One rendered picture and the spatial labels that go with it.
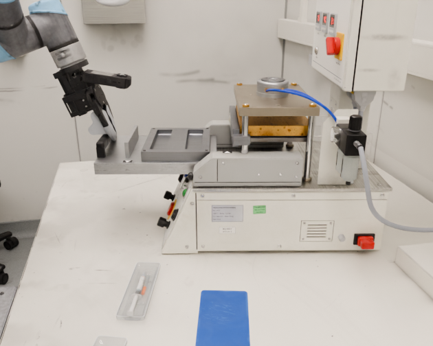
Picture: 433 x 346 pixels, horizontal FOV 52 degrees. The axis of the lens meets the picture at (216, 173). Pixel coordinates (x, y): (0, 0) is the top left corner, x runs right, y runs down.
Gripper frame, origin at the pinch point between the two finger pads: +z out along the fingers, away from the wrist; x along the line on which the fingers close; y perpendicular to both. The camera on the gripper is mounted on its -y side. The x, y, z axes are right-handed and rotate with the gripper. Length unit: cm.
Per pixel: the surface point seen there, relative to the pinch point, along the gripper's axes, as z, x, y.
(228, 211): 22.2, 17.2, -22.5
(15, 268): 68, -88, 109
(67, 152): 28, -129, 71
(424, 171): 49, -21, -81
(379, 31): -5, 16, -65
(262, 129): 8.2, 10.4, -36.2
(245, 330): 34, 43, -21
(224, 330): 33, 43, -17
